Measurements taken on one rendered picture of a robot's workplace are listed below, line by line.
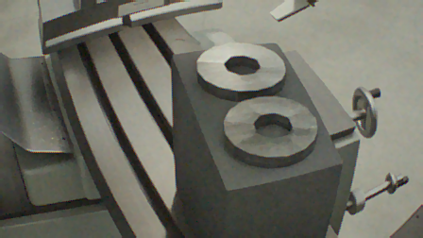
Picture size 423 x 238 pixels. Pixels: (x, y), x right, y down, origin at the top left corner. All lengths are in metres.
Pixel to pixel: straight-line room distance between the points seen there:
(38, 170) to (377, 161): 1.51
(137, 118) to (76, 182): 0.20
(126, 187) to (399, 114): 1.84
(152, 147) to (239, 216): 0.34
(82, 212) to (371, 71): 1.85
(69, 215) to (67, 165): 0.11
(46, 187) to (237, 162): 0.55
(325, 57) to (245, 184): 2.25
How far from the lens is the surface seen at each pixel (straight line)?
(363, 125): 1.65
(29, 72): 1.36
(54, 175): 1.21
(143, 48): 1.24
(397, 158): 2.50
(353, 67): 2.92
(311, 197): 0.75
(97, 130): 1.08
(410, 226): 1.40
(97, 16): 1.28
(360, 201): 1.56
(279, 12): 1.07
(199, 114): 0.78
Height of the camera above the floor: 1.57
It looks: 37 degrees down
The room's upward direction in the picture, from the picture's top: straight up
